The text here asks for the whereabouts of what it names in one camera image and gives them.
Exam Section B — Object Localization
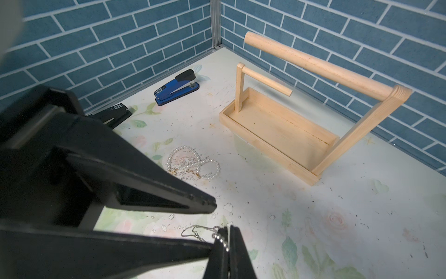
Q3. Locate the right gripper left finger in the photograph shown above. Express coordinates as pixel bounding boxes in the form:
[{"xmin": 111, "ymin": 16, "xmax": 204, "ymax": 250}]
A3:
[{"xmin": 203, "ymin": 227, "xmax": 229, "ymax": 279}]

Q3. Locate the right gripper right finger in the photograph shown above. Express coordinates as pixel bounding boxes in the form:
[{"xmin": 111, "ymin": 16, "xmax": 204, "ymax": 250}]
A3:
[{"xmin": 229, "ymin": 226, "xmax": 257, "ymax": 279}]

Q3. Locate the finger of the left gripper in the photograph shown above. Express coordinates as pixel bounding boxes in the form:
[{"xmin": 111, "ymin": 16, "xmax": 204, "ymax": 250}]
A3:
[{"xmin": 1, "ymin": 220, "xmax": 213, "ymax": 279}]

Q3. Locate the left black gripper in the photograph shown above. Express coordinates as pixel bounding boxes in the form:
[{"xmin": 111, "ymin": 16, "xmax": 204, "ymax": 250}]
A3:
[{"xmin": 1, "ymin": 86, "xmax": 217, "ymax": 230}]

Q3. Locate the wooden jewelry display stand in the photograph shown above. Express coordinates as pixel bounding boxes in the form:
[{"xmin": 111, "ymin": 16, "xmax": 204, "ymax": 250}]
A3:
[{"xmin": 220, "ymin": 32, "xmax": 412, "ymax": 186}]

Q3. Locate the black stapler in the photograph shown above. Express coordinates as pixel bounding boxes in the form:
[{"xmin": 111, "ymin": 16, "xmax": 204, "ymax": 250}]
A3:
[{"xmin": 88, "ymin": 103, "xmax": 132, "ymax": 129}]

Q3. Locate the blue stapler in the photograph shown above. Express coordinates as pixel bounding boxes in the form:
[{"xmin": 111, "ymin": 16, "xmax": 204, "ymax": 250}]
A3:
[{"xmin": 154, "ymin": 69, "xmax": 200, "ymax": 106}]

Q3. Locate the floral table mat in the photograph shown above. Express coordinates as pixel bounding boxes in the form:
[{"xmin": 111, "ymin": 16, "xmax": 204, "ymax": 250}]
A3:
[{"xmin": 95, "ymin": 49, "xmax": 446, "ymax": 279}]

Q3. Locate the thin silver chain necklace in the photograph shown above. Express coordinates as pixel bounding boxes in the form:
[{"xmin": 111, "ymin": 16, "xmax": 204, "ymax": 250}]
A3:
[{"xmin": 180, "ymin": 224, "xmax": 221, "ymax": 243}]

